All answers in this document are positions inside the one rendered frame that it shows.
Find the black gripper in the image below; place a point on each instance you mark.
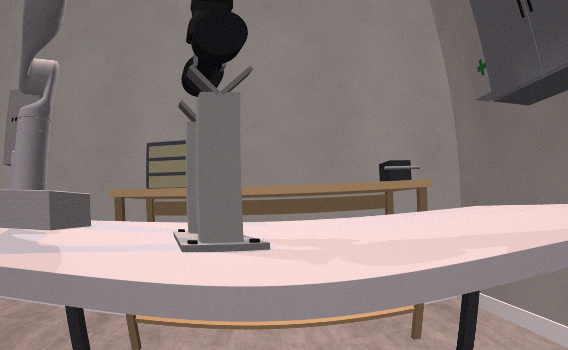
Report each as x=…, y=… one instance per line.
x=198, y=9

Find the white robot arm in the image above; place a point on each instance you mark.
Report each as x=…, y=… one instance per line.
x=41, y=22

